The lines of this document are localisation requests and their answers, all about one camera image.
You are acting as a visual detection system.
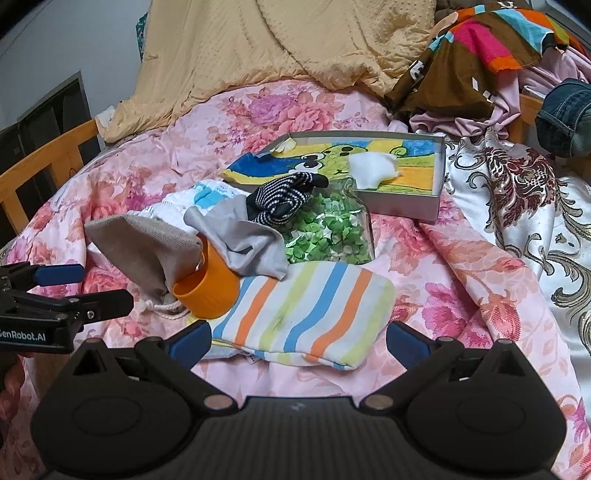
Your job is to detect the teal patterned cloth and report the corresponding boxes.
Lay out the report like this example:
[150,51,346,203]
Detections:
[134,13,149,62]

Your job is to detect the glass jar of green paper stars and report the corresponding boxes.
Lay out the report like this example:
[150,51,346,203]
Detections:
[281,178,377,267]

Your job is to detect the black white striped glove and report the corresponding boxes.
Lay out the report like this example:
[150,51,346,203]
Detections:
[247,172,329,227]

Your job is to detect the beige drawstring pouch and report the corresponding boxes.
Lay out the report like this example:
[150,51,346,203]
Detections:
[84,215,206,322]

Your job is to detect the white face mask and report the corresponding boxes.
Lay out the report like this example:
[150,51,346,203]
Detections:
[348,152,402,190]

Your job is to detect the white gold brocade cloth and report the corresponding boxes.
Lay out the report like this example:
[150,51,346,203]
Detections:
[443,129,591,356]

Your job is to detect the blue denim jeans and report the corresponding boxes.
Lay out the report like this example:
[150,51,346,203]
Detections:
[538,78,591,155]

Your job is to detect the orange plastic cup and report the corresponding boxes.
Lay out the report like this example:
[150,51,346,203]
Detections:
[172,235,242,320]

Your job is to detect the white blue printed pack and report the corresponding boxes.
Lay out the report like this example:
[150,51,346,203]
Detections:
[124,181,252,222]

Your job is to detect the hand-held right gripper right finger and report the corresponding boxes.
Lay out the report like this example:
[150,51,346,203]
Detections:
[360,319,532,414]

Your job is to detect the yellow dotted blanket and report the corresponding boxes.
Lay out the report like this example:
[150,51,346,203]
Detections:
[99,0,437,141]

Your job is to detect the wooden bed frame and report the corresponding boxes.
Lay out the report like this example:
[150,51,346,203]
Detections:
[0,117,102,232]

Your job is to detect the grey shallow box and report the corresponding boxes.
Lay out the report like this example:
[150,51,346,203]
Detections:
[222,130,448,225]

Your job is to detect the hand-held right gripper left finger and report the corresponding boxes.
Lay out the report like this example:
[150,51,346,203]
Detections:
[62,319,238,414]

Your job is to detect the dark framed panel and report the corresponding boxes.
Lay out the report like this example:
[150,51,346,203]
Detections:
[0,74,100,236]

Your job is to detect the pastel striped towel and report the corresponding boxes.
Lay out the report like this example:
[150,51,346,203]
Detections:
[203,262,397,371]

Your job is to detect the pink floral quilt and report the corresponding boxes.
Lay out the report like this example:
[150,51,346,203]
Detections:
[0,78,591,480]

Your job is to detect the cartoon printed towel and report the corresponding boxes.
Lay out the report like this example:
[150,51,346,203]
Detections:
[222,137,437,195]

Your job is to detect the brown multicolour printed cloth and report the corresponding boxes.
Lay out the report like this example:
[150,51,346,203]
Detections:
[385,0,591,121]

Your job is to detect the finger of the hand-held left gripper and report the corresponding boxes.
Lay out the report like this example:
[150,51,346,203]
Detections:
[0,289,135,326]
[0,261,86,293]

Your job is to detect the grey cloth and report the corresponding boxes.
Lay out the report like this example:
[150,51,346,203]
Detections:
[184,196,289,281]

